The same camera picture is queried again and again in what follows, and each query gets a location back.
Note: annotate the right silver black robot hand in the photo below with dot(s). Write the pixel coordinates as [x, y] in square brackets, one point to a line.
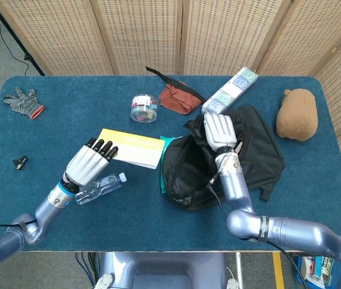
[219, 131]

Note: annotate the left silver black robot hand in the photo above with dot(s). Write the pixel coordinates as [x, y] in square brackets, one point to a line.
[87, 164]

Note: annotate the black backpack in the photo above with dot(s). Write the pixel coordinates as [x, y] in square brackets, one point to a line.
[257, 150]

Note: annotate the yellow white booklet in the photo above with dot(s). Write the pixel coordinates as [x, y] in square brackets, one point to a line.
[137, 149]

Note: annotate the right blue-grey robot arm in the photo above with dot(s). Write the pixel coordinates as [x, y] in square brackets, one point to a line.
[293, 233]

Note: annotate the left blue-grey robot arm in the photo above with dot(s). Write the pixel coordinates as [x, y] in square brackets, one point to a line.
[32, 225]

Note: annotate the clear plastic water bottle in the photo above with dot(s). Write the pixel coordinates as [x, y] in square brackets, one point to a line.
[101, 188]

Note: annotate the long box of cups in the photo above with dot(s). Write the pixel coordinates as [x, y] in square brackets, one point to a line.
[233, 90]

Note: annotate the rust brown cloth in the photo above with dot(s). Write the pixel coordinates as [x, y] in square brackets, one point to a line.
[177, 100]

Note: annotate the teal wet wipes pack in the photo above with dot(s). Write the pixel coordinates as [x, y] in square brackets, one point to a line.
[166, 139]

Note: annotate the black binder clip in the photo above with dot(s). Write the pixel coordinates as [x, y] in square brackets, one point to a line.
[20, 162]

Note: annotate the clear jar of clips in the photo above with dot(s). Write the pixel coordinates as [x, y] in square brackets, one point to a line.
[143, 110]

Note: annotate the brown plush toy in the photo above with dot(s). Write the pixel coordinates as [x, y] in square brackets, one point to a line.
[298, 116]

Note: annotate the grey striped work glove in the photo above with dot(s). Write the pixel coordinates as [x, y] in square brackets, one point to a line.
[20, 102]

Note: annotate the blue-grey robot torso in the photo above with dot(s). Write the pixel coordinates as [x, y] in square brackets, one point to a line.
[164, 271]

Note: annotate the white table leg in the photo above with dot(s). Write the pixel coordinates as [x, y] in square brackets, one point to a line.
[239, 269]

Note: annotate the black tripod stand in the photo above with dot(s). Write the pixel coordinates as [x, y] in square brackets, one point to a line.
[17, 39]

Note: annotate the blue box of packets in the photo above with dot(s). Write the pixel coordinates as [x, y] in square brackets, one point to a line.
[317, 269]

